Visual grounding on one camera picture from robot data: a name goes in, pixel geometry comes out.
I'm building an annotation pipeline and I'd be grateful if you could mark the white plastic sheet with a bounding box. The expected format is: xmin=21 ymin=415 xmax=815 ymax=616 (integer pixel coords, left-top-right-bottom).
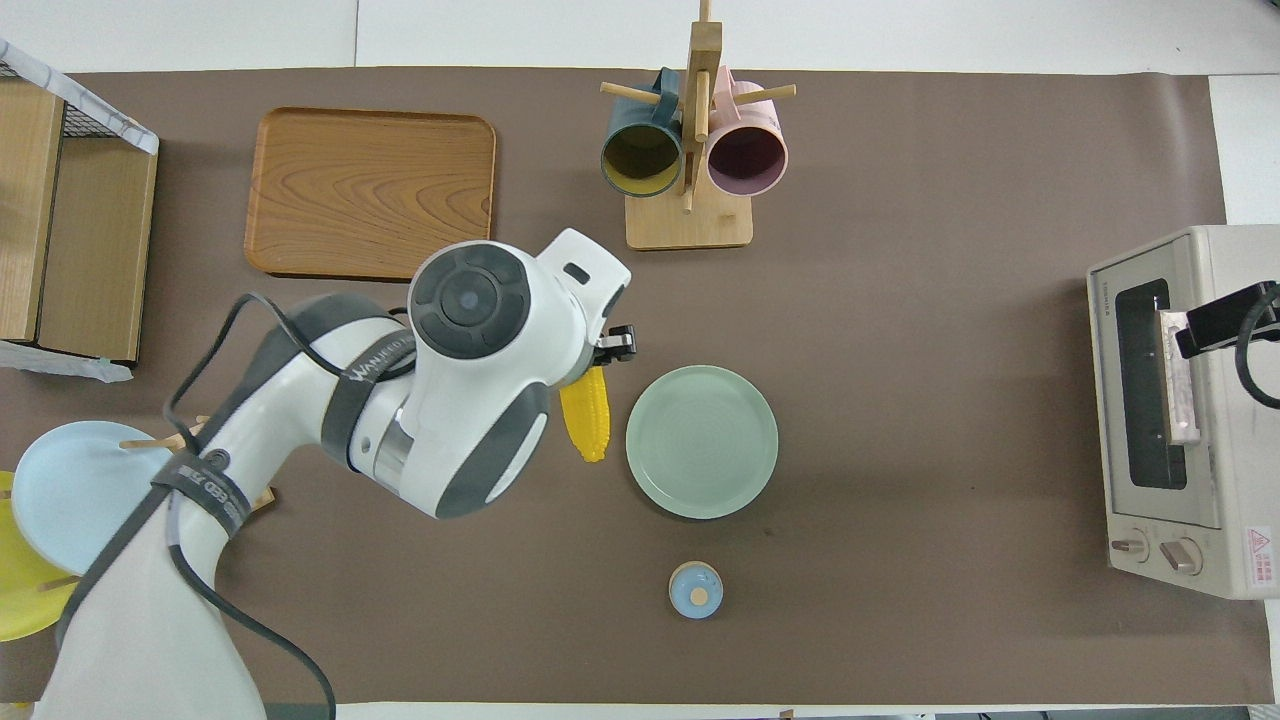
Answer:
xmin=0 ymin=340 xmax=134 ymax=384

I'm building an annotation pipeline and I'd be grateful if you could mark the brown wooden tray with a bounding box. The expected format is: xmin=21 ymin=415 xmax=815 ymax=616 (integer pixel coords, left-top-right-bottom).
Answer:
xmin=244 ymin=107 xmax=497 ymax=285

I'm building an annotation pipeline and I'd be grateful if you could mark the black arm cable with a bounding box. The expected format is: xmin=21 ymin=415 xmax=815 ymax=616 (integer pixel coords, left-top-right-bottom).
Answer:
xmin=1238 ymin=285 xmax=1280 ymax=408
xmin=163 ymin=292 xmax=421 ymax=720

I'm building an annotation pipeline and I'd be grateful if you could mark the light blue plate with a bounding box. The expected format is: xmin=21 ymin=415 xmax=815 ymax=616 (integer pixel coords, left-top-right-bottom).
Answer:
xmin=10 ymin=420 xmax=201 ymax=578

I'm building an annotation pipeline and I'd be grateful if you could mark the brown table mat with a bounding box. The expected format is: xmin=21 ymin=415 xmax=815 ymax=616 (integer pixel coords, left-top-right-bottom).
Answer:
xmin=0 ymin=68 xmax=1276 ymax=706

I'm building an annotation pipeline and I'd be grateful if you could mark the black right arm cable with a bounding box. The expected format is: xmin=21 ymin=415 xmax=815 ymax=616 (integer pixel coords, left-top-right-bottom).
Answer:
xmin=1238 ymin=285 xmax=1280 ymax=408

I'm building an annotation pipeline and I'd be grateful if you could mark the wooden mug tree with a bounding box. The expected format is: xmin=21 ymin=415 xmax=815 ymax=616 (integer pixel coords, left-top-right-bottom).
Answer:
xmin=600 ymin=0 xmax=798 ymax=251

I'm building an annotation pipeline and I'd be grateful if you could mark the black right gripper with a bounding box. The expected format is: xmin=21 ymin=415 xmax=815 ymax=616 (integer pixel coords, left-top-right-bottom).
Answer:
xmin=1175 ymin=280 xmax=1280 ymax=358

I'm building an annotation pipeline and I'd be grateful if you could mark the pale green plate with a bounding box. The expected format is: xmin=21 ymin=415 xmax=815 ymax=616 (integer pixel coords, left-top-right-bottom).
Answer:
xmin=625 ymin=365 xmax=780 ymax=521

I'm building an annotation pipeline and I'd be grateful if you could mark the dark blue mug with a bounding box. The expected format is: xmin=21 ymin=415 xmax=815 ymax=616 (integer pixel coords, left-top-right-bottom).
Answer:
xmin=600 ymin=68 xmax=684 ymax=199

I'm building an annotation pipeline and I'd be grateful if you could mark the pink mug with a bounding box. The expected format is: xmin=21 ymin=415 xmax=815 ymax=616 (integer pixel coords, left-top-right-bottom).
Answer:
xmin=706 ymin=66 xmax=790 ymax=198

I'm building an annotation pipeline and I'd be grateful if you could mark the yellow corn cob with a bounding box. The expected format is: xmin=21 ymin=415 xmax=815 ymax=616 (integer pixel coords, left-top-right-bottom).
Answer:
xmin=559 ymin=365 xmax=612 ymax=464

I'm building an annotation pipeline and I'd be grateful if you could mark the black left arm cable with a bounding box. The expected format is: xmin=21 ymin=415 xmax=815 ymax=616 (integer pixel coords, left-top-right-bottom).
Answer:
xmin=163 ymin=292 xmax=421 ymax=720

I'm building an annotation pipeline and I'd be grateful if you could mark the white toaster oven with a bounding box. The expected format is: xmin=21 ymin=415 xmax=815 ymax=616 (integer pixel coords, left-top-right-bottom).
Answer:
xmin=1087 ymin=225 xmax=1280 ymax=601

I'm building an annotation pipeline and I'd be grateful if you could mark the wooden plate rack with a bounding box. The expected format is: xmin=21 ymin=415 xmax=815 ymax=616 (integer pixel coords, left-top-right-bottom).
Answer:
xmin=40 ymin=415 xmax=276 ymax=593

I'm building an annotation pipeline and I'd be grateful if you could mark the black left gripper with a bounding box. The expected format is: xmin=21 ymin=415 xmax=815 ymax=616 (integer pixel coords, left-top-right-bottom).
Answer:
xmin=595 ymin=325 xmax=638 ymax=369

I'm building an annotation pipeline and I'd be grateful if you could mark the yellow plate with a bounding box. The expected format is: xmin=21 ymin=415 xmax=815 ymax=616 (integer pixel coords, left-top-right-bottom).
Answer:
xmin=0 ymin=470 xmax=83 ymax=643

